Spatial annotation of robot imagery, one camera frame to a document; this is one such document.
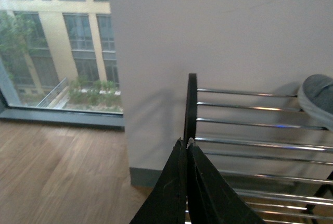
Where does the black metal shoe rack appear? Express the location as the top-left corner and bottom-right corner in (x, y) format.
(184, 73), (332, 223)

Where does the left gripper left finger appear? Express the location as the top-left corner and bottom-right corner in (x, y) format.
(130, 139), (187, 223)

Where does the grey sneaker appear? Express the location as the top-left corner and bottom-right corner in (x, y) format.
(298, 74), (332, 131)

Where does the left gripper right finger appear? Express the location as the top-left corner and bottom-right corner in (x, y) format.
(187, 138), (265, 223)

